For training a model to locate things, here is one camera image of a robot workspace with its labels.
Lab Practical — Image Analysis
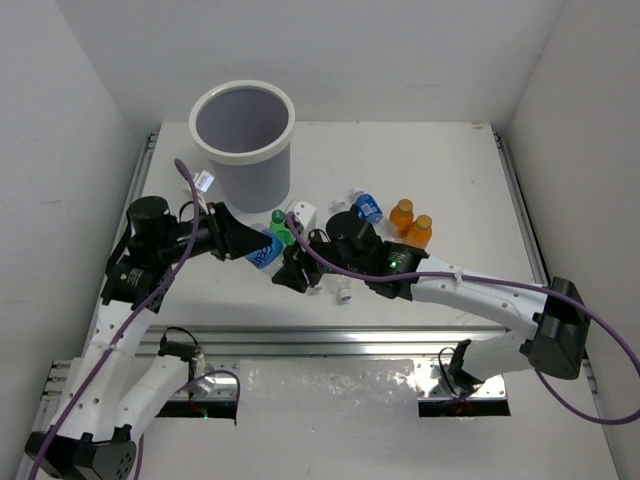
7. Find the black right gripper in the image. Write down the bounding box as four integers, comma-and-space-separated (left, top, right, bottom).
273, 223, 367, 290

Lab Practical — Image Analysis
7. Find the clear bottle light blue label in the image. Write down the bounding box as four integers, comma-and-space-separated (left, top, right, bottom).
245, 223, 284, 277

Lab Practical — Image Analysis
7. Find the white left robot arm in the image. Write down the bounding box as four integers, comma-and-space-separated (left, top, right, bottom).
25, 196, 271, 479

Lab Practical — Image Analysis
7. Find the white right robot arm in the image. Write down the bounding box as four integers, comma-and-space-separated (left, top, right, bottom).
273, 211, 590, 392

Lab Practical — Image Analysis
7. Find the grey bin with white rim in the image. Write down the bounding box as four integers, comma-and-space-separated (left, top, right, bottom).
188, 80, 296, 213

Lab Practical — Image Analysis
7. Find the green plastic bottle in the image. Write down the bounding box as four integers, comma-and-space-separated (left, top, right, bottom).
270, 209, 296, 247

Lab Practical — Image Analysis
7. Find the clear unlabelled bottle blue cap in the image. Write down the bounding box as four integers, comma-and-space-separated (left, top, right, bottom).
327, 275, 353, 305

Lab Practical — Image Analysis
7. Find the clear bottle dark green label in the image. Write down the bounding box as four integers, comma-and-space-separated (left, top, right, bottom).
331, 198, 350, 213

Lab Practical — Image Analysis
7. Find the clear bottle dark blue label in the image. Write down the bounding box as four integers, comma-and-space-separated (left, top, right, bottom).
349, 187, 384, 225

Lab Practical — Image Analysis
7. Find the orange juice bottle rear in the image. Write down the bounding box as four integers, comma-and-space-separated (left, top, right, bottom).
389, 198, 414, 238

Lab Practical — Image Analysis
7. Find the orange juice bottle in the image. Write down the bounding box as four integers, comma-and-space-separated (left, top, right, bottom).
405, 215, 433, 250
389, 198, 414, 238

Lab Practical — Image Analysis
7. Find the white front cover panel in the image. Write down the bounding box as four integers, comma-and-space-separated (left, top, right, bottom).
238, 358, 419, 424

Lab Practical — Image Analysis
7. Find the orange juice bottle front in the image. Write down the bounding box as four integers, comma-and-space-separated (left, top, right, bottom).
405, 215, 433, 250

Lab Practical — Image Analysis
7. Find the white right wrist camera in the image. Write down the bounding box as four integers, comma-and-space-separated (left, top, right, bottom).
287, 200, 317, 236

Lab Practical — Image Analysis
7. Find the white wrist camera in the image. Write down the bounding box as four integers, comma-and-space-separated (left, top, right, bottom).
193, 170, 215, 212
287, 200, 317, 236

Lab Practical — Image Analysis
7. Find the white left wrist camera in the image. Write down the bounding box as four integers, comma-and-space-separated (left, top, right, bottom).
193, 170, 215, 212

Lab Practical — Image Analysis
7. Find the aluminium left side rail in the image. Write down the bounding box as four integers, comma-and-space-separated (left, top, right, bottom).
82, 128, 160, 353

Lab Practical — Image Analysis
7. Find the aluminium front rail frame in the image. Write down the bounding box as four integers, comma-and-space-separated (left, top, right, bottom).
39, 324, 596, 416

